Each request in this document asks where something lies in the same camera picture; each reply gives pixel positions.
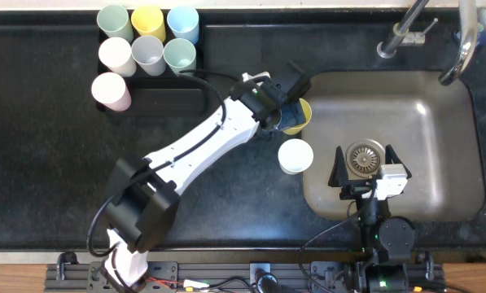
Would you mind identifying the steel tap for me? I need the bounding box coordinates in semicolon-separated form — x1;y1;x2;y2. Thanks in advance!
375;0;481;87

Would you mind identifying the steel sink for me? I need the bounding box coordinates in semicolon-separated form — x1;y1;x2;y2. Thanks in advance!
300;71;486;223

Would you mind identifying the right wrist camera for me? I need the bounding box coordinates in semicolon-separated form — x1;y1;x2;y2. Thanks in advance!
374;164;409;201

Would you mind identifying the grey cup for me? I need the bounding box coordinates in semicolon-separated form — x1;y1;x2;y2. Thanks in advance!
130;34;168;77

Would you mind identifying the pink cup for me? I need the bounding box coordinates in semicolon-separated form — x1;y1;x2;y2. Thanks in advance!
90;72;133;112

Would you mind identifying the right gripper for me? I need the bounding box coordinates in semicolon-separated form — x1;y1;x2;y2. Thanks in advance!
327;143;413;201

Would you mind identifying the green cup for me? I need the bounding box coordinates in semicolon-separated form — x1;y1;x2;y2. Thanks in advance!
163;37;198;77
96;3;134;43

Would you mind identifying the white cup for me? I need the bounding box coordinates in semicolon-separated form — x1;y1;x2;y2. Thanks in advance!
277;138;315;176
98;36;138;78

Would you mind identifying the blue cup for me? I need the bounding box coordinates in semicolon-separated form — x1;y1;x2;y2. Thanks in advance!
166;5;200;45

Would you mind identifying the yellow cup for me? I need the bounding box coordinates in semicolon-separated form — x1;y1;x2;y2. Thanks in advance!
281;97;313;137
130;5;167;43

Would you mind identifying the black cable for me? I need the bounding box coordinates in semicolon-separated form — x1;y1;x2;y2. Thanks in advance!
298;201;374;293
86;68;228;258

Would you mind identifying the mounting rail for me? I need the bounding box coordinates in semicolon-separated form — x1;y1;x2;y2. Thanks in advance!
45;251;447;293

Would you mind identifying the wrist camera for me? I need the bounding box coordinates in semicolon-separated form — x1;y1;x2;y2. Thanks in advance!
374;164;409;201
241;71;271;84

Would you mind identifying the black tray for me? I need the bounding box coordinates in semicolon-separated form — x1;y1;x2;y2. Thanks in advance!
94;24;208;117

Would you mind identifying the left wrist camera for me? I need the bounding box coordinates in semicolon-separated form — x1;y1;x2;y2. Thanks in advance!
241;71;271;84

